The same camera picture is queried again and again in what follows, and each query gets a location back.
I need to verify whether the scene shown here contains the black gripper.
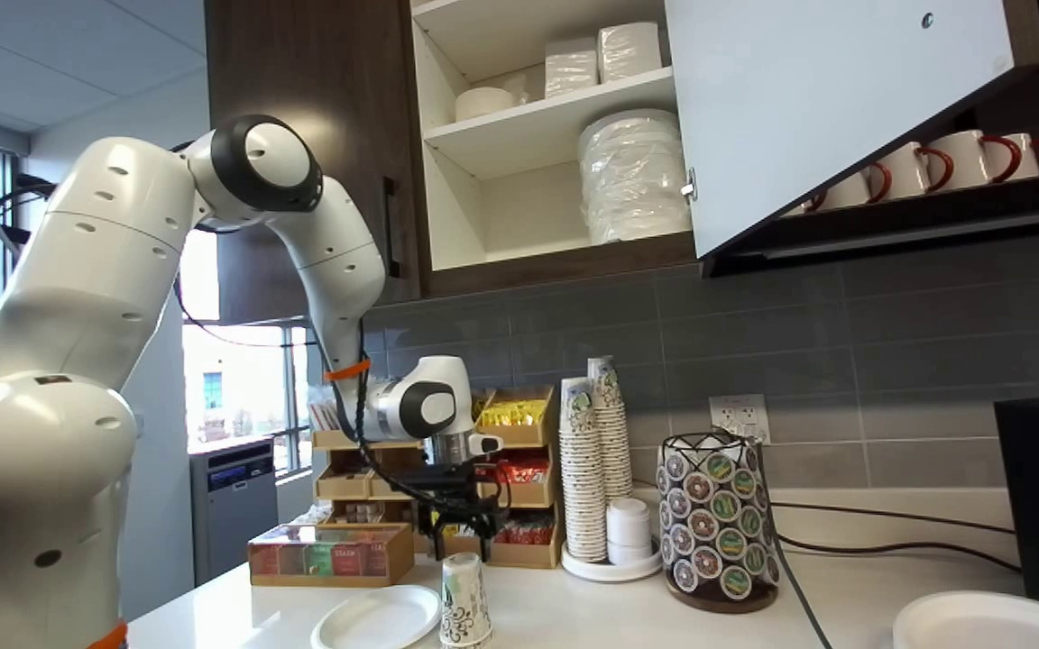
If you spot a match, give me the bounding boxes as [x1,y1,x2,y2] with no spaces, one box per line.
[423,436,503,564]

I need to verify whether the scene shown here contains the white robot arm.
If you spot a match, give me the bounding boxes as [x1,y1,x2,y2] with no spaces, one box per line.
[0,114,503,649]

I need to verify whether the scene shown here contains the coffee pod carousel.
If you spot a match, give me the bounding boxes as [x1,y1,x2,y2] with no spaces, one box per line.
[656,428,778,614]

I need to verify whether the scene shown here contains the white paper plate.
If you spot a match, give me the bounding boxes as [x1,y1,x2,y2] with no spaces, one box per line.
[312,585,439,649]

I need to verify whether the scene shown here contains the wooden condiment organizer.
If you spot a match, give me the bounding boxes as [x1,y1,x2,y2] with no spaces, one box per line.
[314,388,562,570]

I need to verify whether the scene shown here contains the white round tray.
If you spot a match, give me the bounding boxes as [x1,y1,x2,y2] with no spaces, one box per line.
[561,547,659,585]

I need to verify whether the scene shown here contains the wooden tea box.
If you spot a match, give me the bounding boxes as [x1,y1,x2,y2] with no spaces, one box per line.
[247,524,414,589]

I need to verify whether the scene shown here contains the white cup lids stack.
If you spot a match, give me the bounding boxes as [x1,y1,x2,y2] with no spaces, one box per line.
[607,498,652,567]

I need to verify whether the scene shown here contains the tall paper cup stack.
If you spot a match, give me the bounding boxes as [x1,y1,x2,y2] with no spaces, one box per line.
[561,376,607,564]

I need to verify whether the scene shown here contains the grey dishwasher appliance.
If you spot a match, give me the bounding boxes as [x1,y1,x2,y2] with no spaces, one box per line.
[191,441,277,585]

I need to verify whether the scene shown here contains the stack of plastic-wrapped plates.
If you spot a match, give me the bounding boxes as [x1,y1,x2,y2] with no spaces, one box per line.
[576,108,689,244]

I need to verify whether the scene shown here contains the white cabinet door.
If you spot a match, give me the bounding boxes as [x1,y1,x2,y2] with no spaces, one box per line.
[663,0,1014,257]

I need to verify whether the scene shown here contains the large white plate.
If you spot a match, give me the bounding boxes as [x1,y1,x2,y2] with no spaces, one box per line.
[892,590,1039,649]

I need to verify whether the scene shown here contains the wall power outlet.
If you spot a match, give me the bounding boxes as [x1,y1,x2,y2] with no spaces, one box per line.
[710,392,773,443]

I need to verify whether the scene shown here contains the black power cable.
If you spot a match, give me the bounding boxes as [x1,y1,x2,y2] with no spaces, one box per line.
[769,498,1025,649]

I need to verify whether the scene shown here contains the open wall cabinet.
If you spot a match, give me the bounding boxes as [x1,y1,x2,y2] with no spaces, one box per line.
[410,0,1039,293]

